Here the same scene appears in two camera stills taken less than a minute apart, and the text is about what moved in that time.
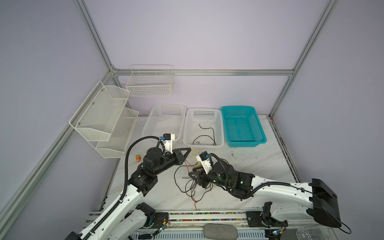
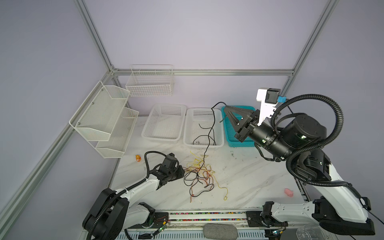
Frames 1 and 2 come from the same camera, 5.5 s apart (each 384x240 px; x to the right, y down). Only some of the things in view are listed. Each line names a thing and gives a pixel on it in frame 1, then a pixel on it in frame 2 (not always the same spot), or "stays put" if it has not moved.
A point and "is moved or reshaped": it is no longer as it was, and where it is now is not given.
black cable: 186,184 is moved or reshaped
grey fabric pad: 220,231 stays put
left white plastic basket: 165,119 stays put
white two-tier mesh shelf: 103,120 stays put
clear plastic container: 310,232 stays put
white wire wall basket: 150,80 stays put
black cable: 206,128 stays put
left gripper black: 179,158 to 180,173
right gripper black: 200,177 to 243,115
